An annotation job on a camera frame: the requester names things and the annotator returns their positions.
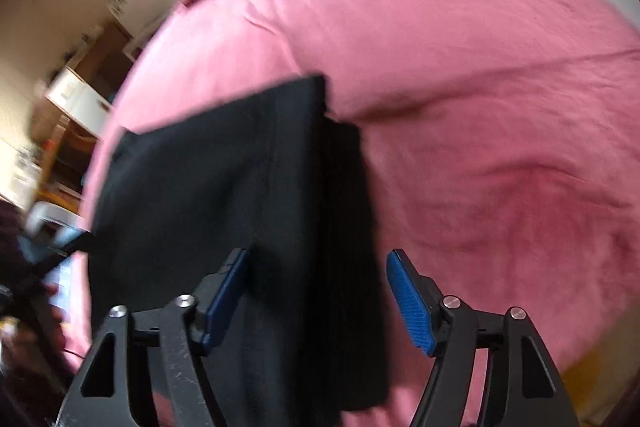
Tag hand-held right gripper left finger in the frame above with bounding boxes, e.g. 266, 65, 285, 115
59, 248, 251, 427

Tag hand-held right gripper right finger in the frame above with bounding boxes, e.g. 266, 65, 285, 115
386, 248, 581, 427

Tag black pants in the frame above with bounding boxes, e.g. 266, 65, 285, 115
89, 75, 393, 413

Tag cluttered wooden shelf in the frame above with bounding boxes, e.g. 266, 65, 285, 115
0, 122, 98, 215

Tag white side table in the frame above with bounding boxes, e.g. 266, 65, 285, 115
46, 69, 115, 128

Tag pink bed sheet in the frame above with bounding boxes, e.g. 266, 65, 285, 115
62, 0, 640, 427

